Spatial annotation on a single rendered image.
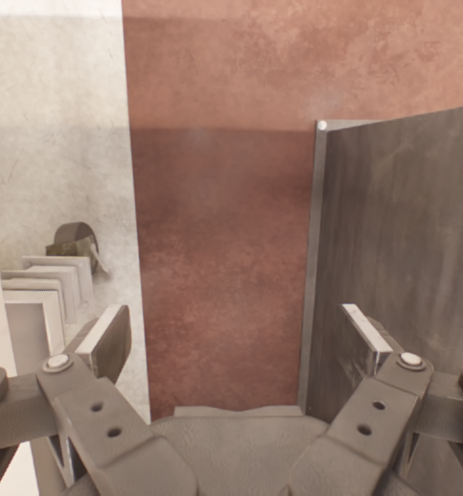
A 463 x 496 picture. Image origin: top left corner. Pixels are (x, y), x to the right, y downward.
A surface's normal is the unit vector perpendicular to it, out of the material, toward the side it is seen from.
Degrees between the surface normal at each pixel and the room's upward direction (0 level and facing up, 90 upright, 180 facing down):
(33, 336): 0
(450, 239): 90
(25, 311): 0
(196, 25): 0
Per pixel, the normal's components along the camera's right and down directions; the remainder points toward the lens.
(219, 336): 0.02, 0.27
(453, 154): -1.00, 0.00
